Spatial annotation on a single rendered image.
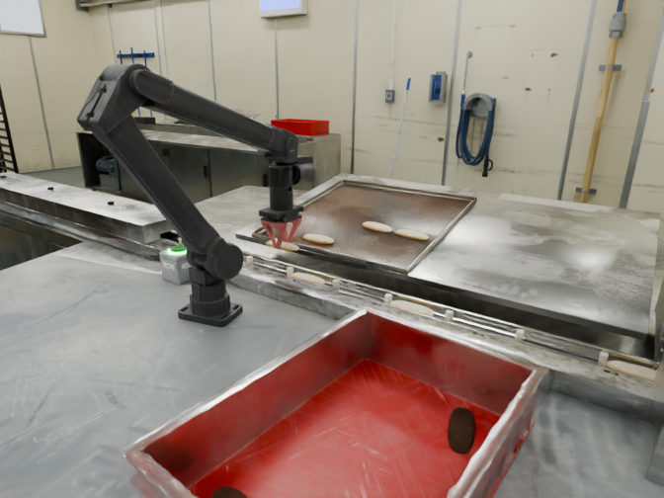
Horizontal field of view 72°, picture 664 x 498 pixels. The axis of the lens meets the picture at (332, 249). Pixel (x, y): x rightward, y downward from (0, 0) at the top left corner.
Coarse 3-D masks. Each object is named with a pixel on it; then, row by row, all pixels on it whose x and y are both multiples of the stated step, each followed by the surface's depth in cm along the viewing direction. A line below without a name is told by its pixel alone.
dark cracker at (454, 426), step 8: (456, 408) 72; (464, 408) 72; (456, 416) 69; (464, 416) 69; (472, 416) 70; (456, 424) 68; (464, 424) 68; (472, 424) 68; (448, 432) 67; (456, 432) 66; (464, 432) 66; (472, 432) 67; (456, 440) 65; (464, 440) 65; (472, 440) 65; (456, 448) 64; (464, 448) 64
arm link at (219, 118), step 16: (144, 80) 74; (160, 80) 76; (144, 96) 75; (160, 96) 77; (176, 96) 82; (192, 96) 85; (160, 112) 83; (176, 112) 83; (192, 112) 85; (208, 112) 88; (224, 112) 91; (208, 128) 91; (224, 128) 92; (240, 128) 95; (256, 128) 98; (272, 128) 101; (256, 144) 100; (272, 144) 102
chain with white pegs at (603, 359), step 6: (180, 240) 138; (246, 258) 124; (252, 258) 124; (252, 264) 125; (288, 270) 117; (336, 282) 109; (336, 288) 109; (390, 294) 102; (384, 300) 102; (390, 300) 102; (450, 312) 94; (450, 318) 94; (522, 330) 87; (516, 336) 87; (522, 336) 87; (522, 342) 88; (600, 354) 80; (606, 354) 80; (600, 360) 80; (606, 360) 80
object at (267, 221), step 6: (264, 216) 113; (270, 216) 113; (264, 222) 112; (270, 222) 111; (276, 222) 111; (282, 222) 111; (270, 228) 114; (282, 228) 110; (270, 234) 114; (282, 234) 112; (282, 240) 113; (276, 246) 114
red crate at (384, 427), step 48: (336, 384) 78; (384, 384) 78; (288, 432) 67; (336, 432) 67; (384, 432) 67; (432, 432) 68; (480, 432) 68; (528, 432) 66; (240, 480) 59; (288, 480) 59; (336, 480) 59; (384, 480) 59; (432, 480) 59
